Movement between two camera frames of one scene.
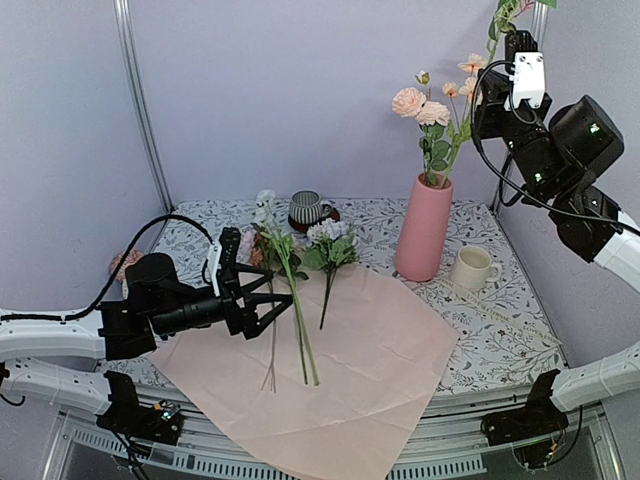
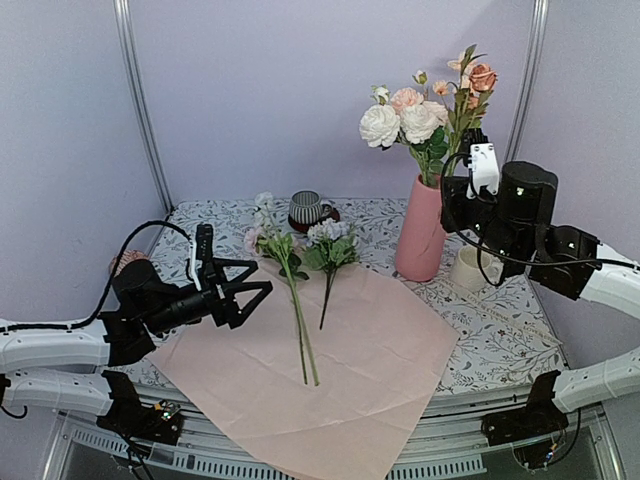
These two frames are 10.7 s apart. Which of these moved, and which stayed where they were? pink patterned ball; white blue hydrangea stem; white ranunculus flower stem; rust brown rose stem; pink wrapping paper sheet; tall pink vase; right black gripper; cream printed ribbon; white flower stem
Moved: right black gripper; rust brown rose stem; white flower stem
Stayed: white blue hydrangea stem; pink patterned ball; pink wrapping paper sheet; cream printed ribbon; tall pink vase; white ranunculus flower stem
